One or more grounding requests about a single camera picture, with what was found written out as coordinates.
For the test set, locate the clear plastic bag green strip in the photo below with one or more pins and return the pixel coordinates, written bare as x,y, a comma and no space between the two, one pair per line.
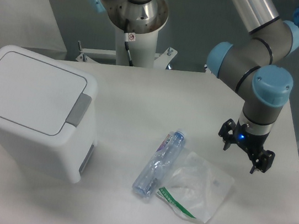
195,189

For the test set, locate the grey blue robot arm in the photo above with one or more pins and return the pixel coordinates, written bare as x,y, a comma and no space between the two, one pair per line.
250,71

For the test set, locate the crushed clear plastic bottle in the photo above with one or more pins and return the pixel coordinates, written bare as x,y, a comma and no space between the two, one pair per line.
154,172

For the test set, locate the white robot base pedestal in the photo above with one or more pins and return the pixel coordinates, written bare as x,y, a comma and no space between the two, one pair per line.
136,28

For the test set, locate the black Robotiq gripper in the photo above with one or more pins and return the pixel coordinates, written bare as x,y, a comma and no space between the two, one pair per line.
250,138

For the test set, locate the white push-lid trash can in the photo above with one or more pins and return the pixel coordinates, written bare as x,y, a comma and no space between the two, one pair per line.
47,113

